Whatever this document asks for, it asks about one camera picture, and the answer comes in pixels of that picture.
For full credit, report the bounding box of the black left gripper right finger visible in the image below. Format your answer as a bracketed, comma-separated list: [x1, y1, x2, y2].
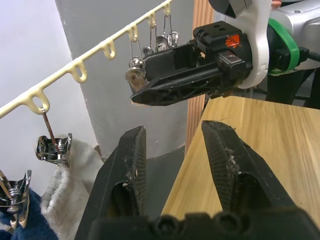
[201, 119, 297, 213]

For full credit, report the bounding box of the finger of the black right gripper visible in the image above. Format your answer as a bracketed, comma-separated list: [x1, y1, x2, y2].
[143, 43, 199, 81]
[130, 61, 224, 106]

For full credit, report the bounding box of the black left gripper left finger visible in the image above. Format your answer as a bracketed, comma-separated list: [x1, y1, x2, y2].
[74, 125, 147, 240]

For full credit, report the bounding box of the chrome metal clip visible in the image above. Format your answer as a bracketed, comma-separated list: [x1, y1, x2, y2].
[0, 169, 33, 230]
[124, 37, 148, 94]
[163, 11, 180, 48]
[142, 23, 168, 57]
[35, 106, 74, 169]

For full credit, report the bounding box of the cream clip hanger bar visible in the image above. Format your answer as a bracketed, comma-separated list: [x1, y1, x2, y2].
[0, 0, 173, 120]

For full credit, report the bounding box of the white knitted sock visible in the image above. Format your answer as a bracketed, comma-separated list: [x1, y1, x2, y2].
[39, 139, 106, 240]

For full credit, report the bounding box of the blue knitted sock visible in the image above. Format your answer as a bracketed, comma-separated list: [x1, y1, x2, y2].
[0, 187, 59, 240]

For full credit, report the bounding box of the wooden stand post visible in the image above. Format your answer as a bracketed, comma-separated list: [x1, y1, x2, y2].
[184, 0, 216, 152]

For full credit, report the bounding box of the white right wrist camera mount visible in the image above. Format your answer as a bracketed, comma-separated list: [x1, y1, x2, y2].
[208, 0, 272, 90]

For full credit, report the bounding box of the black metal frame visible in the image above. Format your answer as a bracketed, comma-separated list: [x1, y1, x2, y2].
[254, 67, 320, 110]

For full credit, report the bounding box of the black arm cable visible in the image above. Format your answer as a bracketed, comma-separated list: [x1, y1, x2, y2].
[275, 46, 320, 71]

